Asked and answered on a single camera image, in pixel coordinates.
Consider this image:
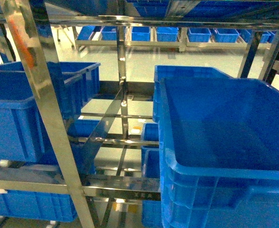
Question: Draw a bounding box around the stainless steel shelf frame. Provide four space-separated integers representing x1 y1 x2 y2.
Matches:
0 0 279 228

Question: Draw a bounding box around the bottom left blue bin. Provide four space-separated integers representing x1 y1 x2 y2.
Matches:
0 190 77 222

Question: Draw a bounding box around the large front blue bin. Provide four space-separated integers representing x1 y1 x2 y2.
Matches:
159 78 279 228

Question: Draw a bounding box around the left blue shelf bin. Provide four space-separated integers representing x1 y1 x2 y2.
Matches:
0 69 84 163

